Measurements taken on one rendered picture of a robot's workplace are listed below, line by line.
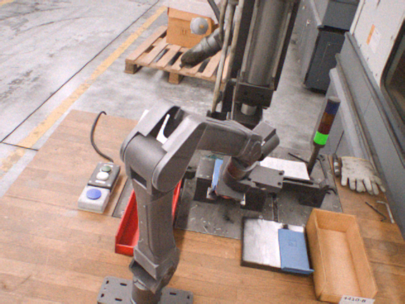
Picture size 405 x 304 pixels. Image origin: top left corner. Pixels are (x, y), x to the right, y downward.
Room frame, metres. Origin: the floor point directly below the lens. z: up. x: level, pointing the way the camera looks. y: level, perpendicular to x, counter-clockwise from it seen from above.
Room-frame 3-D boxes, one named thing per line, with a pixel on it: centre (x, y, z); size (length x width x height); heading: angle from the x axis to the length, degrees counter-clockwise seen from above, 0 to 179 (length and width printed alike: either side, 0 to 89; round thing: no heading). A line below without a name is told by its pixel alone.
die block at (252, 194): (0.93, -0.09, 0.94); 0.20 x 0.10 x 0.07; 90
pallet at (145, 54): (4.15, 0.33, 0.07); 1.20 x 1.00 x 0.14; 173
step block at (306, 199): (0.96, -0.34, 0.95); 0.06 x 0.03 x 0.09; 90
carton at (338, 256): (0.73, -0.38, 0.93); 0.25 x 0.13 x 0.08; 0
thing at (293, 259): (0.72, -0.27, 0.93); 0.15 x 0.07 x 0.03; 1
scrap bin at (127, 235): (0.77, 0.11, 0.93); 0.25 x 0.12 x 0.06; 0
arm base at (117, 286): (0.53, 0.07, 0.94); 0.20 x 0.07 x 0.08; 90
